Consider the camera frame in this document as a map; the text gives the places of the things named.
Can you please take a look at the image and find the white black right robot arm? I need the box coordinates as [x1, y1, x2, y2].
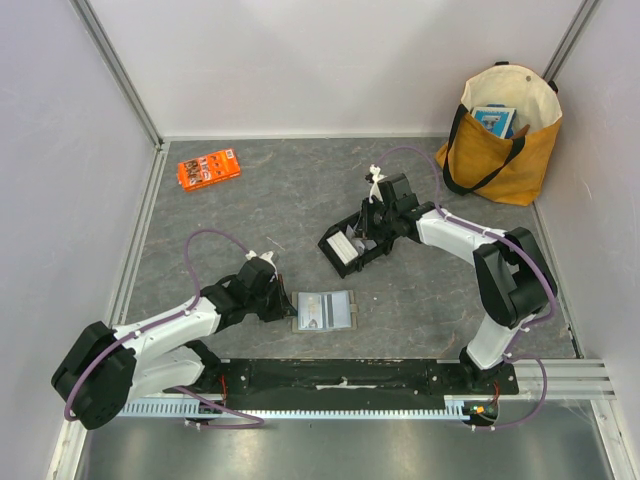
[355, 166, 557, 394]

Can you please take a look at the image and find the black card tray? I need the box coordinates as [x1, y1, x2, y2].
[318, 213, 397, 278]

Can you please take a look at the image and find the white magnetic stripe card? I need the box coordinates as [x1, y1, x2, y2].
[322, 290, 353, 330]

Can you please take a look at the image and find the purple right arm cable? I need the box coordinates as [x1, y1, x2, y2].
[377, 146, 559, 430]

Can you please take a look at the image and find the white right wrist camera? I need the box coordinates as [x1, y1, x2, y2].
[365, 164, 386, 204]

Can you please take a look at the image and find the white VIP card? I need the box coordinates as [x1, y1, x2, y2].
[352, 238, 377, 255]

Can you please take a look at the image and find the orange card box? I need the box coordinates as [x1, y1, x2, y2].
[176, 148, 241, 192]

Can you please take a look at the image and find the blue book in bag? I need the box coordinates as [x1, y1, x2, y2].
[471, 104, 517, 139]

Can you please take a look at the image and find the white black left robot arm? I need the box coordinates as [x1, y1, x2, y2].
[51, 251, 296, 430]

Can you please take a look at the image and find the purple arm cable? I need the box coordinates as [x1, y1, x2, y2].
[377, 146, 559, 430]
[65, 229, 266, 430]

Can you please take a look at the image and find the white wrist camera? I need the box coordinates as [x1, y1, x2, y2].
[365, 164, 386, 204]
[245, 250, 279, 268]

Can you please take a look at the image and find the white card stack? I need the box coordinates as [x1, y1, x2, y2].
[327, 231, 359, 265]

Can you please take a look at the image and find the light blue cable duct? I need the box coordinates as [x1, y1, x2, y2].
[117, 396, 470, 422]

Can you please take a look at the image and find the yellow canvas tote bag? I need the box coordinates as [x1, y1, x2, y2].
[436, 62, 563, 206]

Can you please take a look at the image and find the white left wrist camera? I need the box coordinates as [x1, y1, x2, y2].
[245, 250, 279, 268]

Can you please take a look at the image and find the beige leather card holder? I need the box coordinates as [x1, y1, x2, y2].
[291, 290, 358, 334]

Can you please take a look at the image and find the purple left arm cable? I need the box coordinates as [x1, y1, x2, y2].
[65, 229, 266, 430]

